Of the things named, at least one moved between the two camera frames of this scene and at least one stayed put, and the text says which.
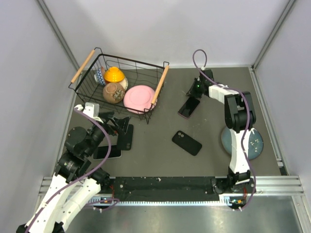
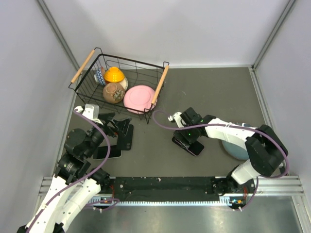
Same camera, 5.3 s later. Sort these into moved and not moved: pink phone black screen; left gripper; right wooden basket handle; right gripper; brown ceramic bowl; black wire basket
Moved: pink phone black screen; right gripper
Not moved: brown ceramic bowl; black wire basket; left gripper; right wooden basket handle
